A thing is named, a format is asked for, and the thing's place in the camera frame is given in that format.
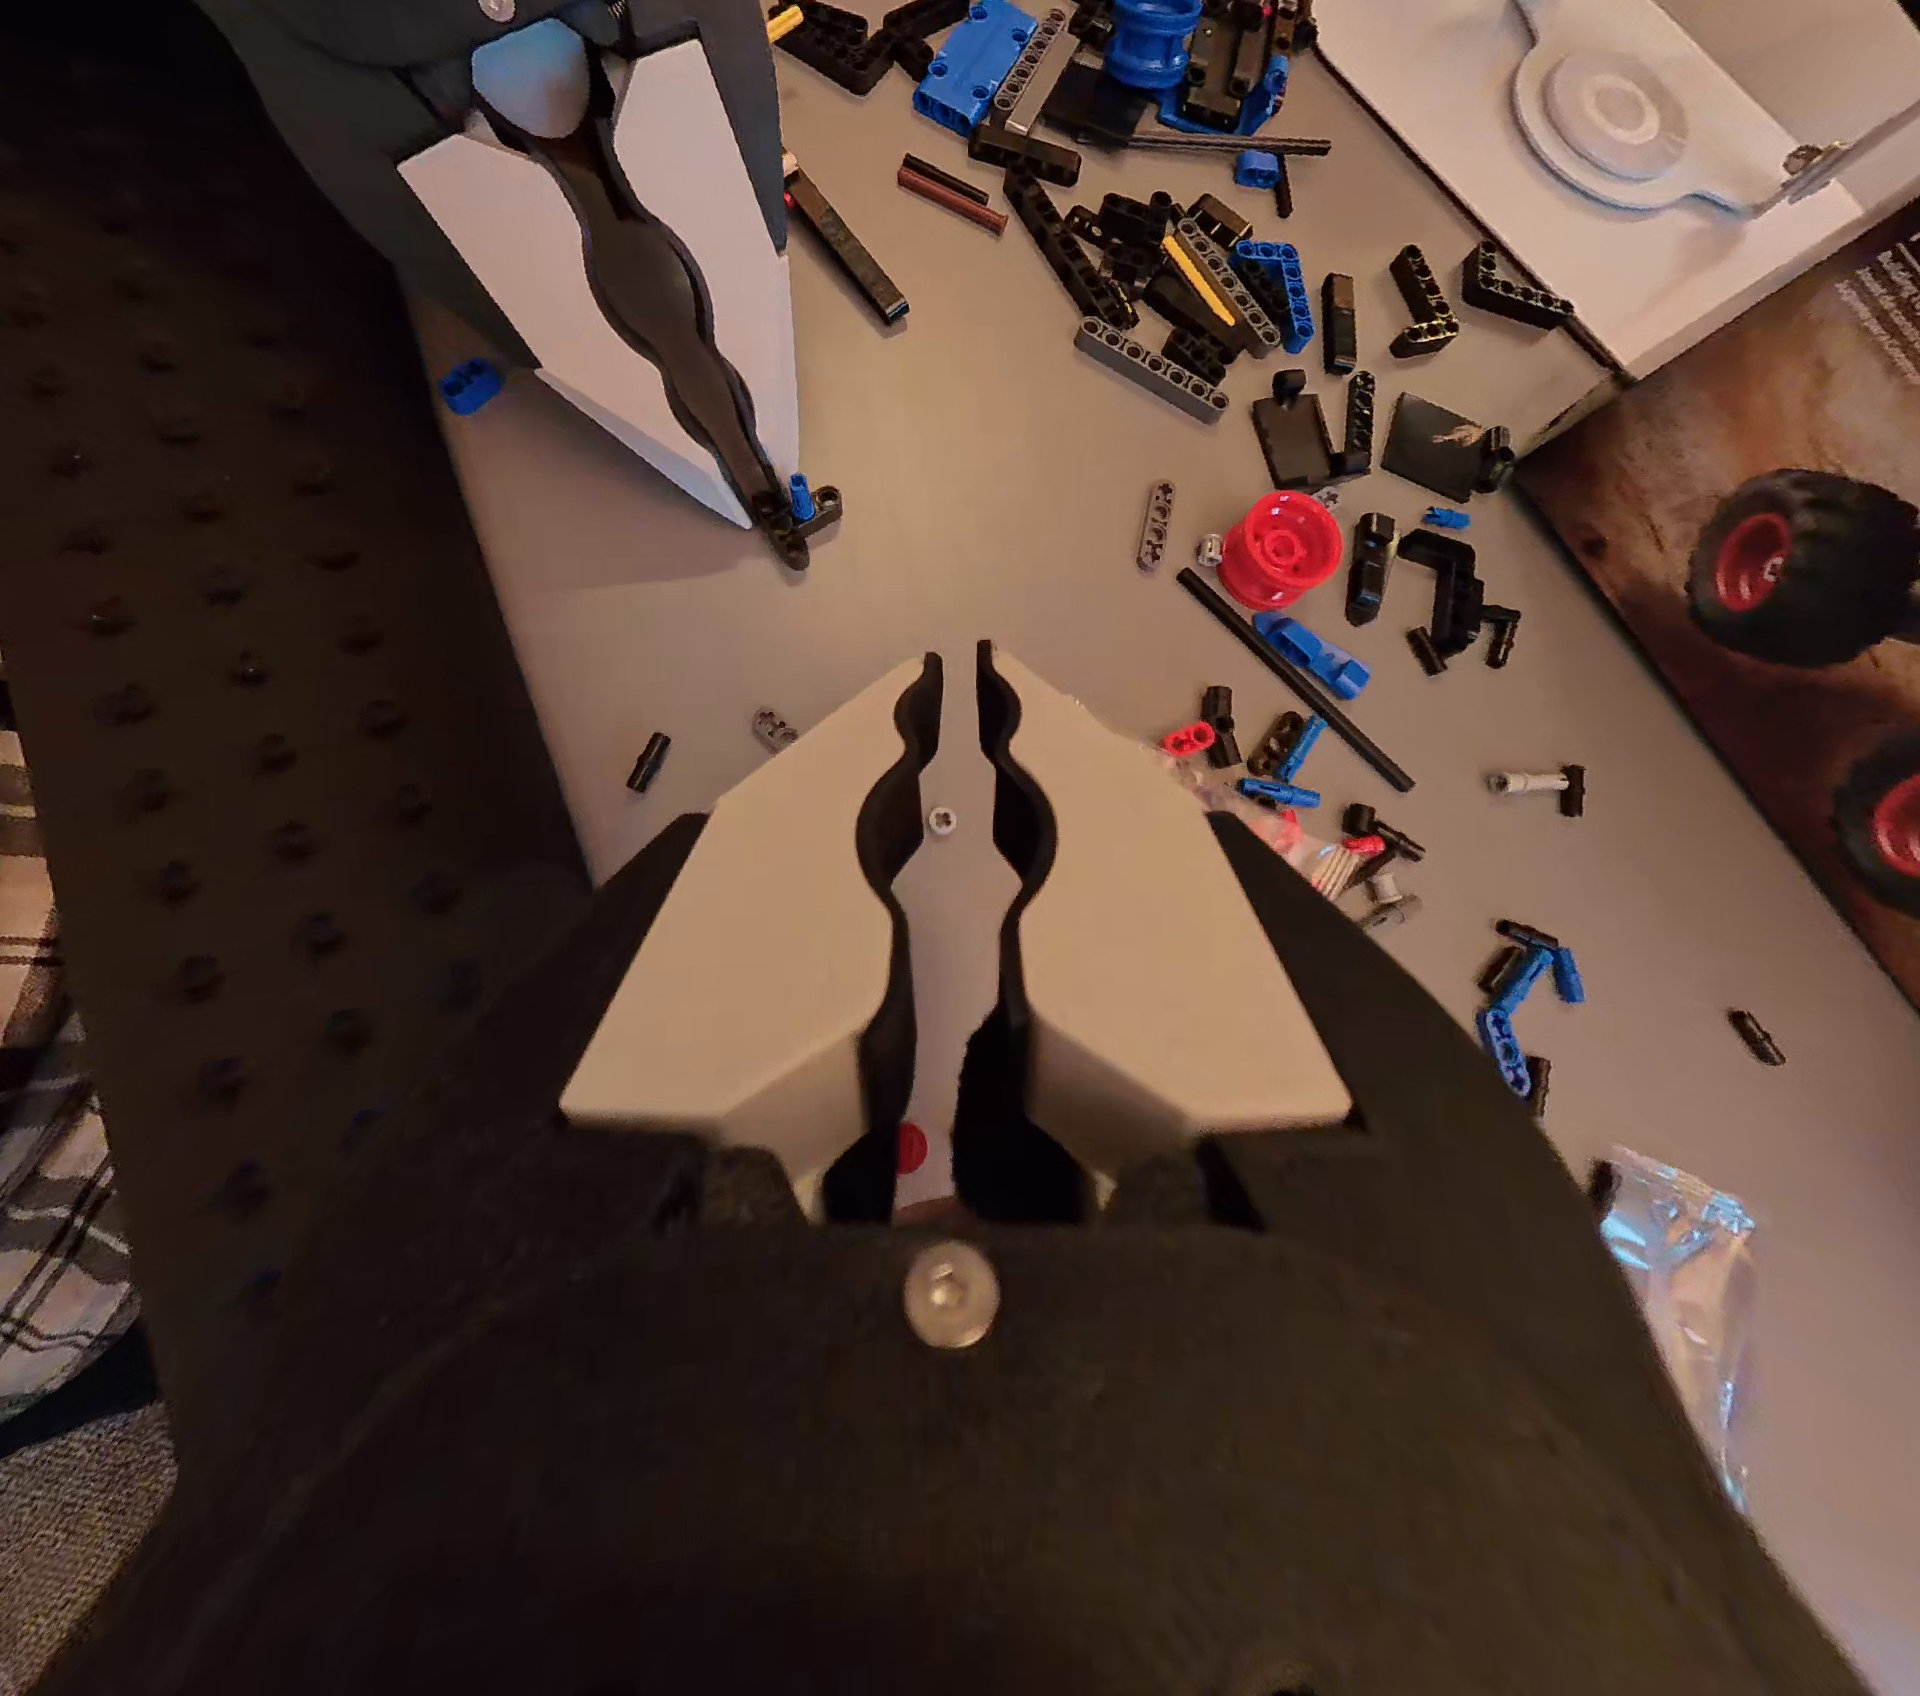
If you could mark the small blue two-hole beam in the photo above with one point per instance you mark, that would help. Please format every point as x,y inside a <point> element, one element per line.
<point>469,383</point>

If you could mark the building set box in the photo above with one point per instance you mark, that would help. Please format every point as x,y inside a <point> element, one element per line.
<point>1650,600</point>

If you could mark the yellow axle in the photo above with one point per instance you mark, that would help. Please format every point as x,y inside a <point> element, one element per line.
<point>1205,284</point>

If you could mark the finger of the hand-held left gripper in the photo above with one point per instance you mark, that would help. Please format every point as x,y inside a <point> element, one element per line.
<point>541,271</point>
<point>722,197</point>

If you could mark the blue curved panel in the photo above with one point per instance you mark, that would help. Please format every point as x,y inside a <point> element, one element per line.
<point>1314,653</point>

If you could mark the blue angled panel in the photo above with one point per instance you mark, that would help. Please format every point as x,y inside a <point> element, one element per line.
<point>1275,97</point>

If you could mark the blue frame beam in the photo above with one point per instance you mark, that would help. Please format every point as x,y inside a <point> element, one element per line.
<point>1275,290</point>

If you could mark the white booklet stand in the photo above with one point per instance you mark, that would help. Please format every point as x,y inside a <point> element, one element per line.
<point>1444,77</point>

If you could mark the pile of black beams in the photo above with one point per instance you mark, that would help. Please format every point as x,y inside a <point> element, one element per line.
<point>1076,253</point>

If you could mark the thin black axle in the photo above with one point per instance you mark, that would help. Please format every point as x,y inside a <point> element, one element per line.
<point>1233,140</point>

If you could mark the black perforated panel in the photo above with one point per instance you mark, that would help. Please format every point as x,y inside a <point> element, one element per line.
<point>225,676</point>

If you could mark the dark grey beam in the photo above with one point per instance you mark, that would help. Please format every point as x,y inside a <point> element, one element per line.
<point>1233,290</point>

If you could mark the black flat panel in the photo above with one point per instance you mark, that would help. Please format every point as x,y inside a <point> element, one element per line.
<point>1429,443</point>

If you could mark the grey axle pin with connector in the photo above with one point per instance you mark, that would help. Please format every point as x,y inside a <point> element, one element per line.
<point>1568,791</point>

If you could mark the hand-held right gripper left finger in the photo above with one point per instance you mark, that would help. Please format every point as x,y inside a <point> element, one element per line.
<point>722,977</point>

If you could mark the brown axle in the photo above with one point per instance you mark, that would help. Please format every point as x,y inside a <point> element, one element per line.
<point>962,208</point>

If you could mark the pile of small connector pins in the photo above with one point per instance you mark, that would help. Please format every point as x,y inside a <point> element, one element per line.
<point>1283,791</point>

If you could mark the black T-shaped beam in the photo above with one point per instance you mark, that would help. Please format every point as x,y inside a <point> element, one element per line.
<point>793,535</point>

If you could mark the blue wheel rim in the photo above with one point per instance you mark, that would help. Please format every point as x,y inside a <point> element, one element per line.
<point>1156,30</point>

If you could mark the black bent beam cluster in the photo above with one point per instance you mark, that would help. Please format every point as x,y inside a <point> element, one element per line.
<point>1447,587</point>

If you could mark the long black axle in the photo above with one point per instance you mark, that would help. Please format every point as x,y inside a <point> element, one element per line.
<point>1291,676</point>

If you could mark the long grey beam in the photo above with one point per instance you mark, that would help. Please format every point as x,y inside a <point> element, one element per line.
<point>1151,371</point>

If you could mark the grey thin beam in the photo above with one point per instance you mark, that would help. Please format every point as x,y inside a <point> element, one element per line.
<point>774,728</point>

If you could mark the dark grey thin liftarm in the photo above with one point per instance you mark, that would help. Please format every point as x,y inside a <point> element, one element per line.
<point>1156,528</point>

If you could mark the clear plastic bag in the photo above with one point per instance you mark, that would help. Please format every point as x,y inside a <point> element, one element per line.
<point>1684,1259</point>
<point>1339,868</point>

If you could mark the red wheel rim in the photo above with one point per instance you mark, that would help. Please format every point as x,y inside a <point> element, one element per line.
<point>1275,545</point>

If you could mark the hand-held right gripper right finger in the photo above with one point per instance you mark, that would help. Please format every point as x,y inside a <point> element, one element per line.
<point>1165,977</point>

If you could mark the small blue connector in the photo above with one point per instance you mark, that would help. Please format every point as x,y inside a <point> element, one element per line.
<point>1257,166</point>

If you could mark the black beam assembly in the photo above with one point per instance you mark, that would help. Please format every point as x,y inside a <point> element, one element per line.
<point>857,250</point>

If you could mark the short black axle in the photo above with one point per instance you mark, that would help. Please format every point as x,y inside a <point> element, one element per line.
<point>947,176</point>

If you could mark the black curved panel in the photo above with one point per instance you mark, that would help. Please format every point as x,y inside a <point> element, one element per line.
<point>1291,436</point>

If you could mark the black frame subassembly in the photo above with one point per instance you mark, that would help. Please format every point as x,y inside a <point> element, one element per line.
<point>1239,56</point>

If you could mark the black connector pin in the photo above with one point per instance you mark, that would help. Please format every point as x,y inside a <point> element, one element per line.
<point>1751,1040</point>
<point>647,765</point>

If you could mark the person's plaid shirt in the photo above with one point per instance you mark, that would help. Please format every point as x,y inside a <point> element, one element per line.
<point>45,1201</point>

